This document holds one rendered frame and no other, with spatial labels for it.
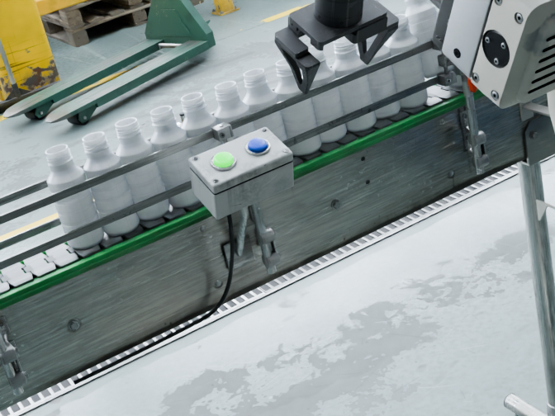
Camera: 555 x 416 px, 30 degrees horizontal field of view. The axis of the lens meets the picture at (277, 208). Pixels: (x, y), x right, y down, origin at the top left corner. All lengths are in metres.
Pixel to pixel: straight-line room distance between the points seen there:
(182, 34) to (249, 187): 4.73
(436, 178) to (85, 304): 0.69
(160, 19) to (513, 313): 3.76
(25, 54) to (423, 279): 3.51
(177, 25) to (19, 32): 0.91
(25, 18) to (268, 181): 4.74
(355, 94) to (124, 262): 0.50
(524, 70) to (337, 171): 0.89
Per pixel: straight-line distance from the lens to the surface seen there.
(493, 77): 0.97
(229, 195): 1.54
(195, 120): 1.69
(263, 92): 1.74
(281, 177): 1.58
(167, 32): 6.34
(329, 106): 1.80
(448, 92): 1.96
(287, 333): 3.21
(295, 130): 1.77
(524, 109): 2.02
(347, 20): 1.22
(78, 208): 1.64
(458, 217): 3.68
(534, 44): 0.93
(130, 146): 1.66
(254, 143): 1.57
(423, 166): 1.91
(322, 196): 1.80
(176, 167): 1.68
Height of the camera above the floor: 1.68
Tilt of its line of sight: 25 degrees down
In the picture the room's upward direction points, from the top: 14 degrees counter-clockwise
